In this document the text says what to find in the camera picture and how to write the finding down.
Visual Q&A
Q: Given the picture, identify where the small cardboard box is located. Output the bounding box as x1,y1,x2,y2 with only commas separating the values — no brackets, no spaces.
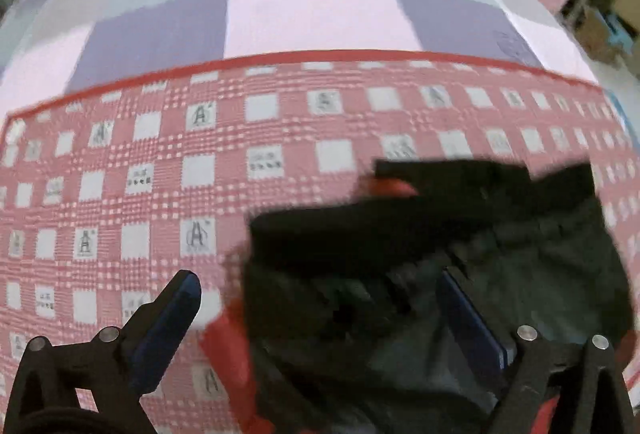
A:
575,8,631,64

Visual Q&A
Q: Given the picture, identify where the purple pink checkered bedsheet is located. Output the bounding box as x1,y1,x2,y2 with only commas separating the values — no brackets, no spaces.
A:
0,0,601,119

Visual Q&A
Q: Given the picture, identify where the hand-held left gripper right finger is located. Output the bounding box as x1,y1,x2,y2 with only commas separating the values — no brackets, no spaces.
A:
436,266,636,434

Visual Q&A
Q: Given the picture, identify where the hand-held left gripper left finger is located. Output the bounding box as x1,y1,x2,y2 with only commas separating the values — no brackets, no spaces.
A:
4,269,202,434

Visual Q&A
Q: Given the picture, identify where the red and black jacket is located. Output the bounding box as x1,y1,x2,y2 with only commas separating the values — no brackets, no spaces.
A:
200,158,636,434

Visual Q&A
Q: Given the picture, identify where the red checked blanket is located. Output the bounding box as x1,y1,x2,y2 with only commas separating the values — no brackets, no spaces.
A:
0,50,631,434

